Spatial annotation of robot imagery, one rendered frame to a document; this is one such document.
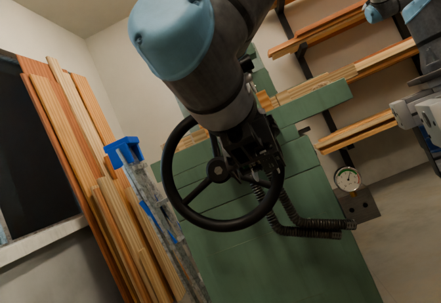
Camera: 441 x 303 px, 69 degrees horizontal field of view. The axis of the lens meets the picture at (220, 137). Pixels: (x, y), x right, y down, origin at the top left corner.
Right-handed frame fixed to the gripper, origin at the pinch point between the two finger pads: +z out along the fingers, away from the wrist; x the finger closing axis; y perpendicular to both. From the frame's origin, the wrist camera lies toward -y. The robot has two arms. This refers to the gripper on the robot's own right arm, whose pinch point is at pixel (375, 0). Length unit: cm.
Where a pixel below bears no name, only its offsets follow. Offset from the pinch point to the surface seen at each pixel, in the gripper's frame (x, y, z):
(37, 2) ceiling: -187, -173, 86
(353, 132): -15, 64, 129
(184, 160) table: -102, 23, -75
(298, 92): -62, 23, -61
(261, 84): -70, 12, -44
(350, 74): -47, 27, -61
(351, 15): 38, -24, 130
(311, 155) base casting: -71, 40, -76
